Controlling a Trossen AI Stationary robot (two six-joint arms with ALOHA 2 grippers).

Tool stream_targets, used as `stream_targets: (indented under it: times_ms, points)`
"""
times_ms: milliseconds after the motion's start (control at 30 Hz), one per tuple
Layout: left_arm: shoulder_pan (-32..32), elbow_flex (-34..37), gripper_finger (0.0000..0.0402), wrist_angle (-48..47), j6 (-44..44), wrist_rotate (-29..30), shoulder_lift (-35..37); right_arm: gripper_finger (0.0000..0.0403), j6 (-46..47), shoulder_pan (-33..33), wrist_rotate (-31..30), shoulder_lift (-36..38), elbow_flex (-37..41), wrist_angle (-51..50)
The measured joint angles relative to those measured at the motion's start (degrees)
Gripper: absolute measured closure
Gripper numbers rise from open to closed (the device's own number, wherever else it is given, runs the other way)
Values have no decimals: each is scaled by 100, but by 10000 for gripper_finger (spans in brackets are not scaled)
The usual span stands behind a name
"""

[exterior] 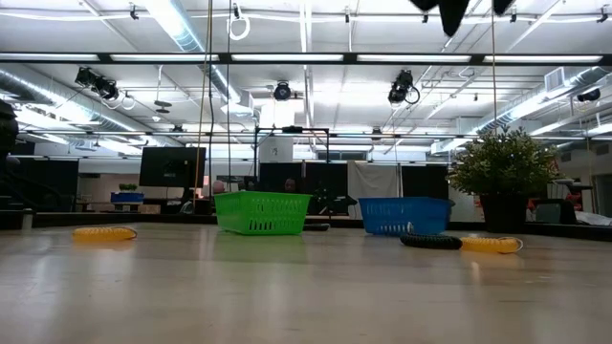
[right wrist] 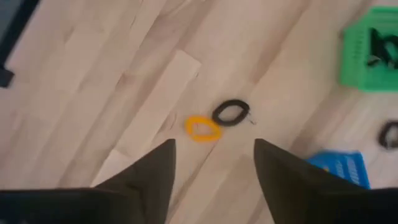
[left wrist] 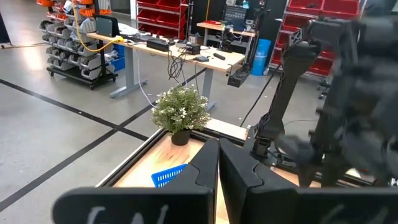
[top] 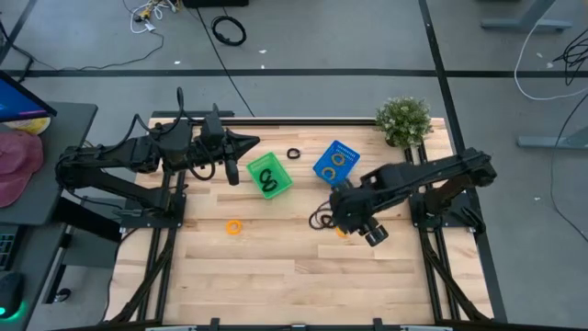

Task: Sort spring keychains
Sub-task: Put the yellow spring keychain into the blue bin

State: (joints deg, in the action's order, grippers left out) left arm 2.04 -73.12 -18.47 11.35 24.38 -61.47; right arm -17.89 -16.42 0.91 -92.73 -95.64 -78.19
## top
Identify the yellow white wipes canister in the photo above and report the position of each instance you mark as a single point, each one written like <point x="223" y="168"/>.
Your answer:
<point x="27" y="125"/>

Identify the pink cap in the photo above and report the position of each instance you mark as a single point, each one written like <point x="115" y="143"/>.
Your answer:
<point x="18" y="161"/>

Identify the grey table leg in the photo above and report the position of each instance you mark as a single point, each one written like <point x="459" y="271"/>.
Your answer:
<point x="523" y="23"/>
<point x="551" y="140"/>

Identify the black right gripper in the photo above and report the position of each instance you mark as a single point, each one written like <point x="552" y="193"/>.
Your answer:
<point x="353" y="207"/>

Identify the blue plastic basket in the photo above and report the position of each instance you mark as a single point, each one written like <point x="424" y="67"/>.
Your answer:
<point x="351" y="158"/>

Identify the grey desk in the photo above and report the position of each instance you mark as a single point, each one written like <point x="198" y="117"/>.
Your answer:
<point x="64" y="138"/>

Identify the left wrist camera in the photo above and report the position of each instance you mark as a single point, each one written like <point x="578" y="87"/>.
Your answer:
<point x="232" y="172"/>

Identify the black computer monitor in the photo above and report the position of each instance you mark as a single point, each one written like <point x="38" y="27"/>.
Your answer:
<point x="18" y="101"/>

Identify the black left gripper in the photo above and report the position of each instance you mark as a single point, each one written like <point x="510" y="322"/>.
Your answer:
<point x="211" y="142"/>

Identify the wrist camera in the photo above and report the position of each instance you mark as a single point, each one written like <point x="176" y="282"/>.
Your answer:
<point x="232" y="172"/>
<point x="376" y="234"/>

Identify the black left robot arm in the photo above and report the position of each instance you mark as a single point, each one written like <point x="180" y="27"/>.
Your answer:
<point x="105" y="161"/>

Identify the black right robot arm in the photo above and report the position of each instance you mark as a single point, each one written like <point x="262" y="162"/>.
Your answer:
<point x="413" y="177"/>

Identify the black computer mouse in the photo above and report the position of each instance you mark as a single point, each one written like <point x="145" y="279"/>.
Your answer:
<point x="9" y="292"/>

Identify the black keyboard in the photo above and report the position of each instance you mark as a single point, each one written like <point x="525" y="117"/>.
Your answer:
<point x="7" y="246"/>

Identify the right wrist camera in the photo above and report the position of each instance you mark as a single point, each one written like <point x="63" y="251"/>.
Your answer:
<point x="376" y="234"/>

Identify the green potted plant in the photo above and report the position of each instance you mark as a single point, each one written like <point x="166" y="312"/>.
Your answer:
<point x="404" y="120"/>

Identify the green plastic basket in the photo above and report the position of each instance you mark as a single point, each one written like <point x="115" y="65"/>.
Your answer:
<point x="282" y="181"/>

